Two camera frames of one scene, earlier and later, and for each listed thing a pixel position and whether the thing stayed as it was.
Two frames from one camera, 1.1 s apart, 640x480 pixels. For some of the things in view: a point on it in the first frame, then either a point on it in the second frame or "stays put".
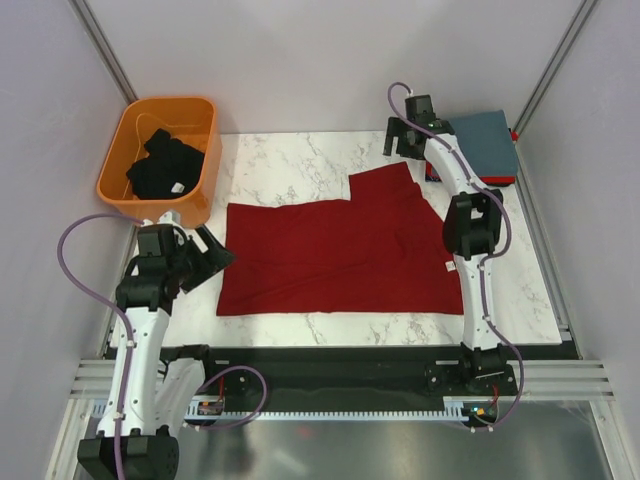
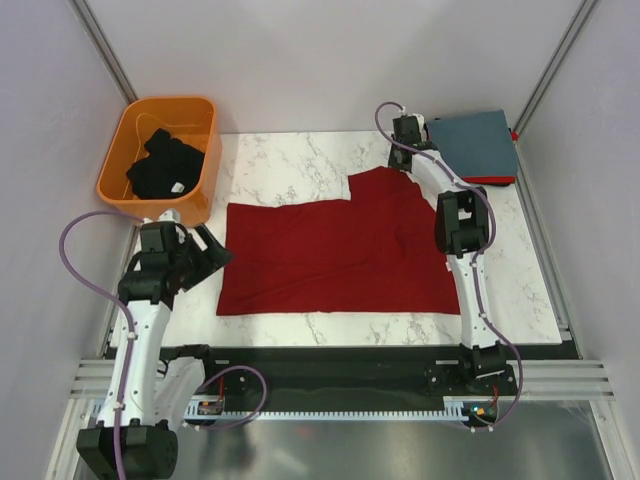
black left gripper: x=210 y=261 stays put
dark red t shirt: x=382 y=251 stays put
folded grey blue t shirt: x=485 y=141 stays put
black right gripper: x=395 y=128 → x=391 y=160
